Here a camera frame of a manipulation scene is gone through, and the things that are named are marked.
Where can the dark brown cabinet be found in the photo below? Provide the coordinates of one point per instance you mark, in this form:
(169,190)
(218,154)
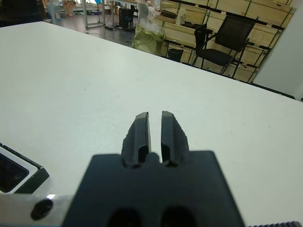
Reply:
(19,9)

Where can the white plastic bag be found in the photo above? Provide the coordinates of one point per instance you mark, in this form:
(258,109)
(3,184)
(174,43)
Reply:
(151,14)

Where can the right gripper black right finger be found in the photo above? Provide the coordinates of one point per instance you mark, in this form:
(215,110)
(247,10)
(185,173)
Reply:
(172,139)

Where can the black bar-shaped camera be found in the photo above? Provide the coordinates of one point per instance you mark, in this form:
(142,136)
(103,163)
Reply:
(9,172)

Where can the black mesh office chair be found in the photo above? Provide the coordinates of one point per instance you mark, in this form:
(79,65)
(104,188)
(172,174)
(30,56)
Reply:
(236,30)

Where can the black waste bin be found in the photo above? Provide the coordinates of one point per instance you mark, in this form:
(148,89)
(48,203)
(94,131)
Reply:
(175,55)

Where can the black folded chair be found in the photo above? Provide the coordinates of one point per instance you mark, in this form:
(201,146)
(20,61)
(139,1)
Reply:
(200,37)

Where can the black box base white insert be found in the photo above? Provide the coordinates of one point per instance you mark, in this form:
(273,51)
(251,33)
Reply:
(35,177)

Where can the black computer tower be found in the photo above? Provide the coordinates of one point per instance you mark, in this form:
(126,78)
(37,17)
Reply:
(126,17)

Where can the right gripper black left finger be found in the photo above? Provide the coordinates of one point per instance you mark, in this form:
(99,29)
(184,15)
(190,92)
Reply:
(136,139)

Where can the black floor power strip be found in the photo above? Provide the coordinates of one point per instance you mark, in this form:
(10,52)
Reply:
(111,27)

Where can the yellow-green bag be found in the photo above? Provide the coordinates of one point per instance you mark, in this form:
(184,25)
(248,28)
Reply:
(145,42)

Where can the wood-top desk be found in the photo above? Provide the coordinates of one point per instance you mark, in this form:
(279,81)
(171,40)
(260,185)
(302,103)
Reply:
(84,16)

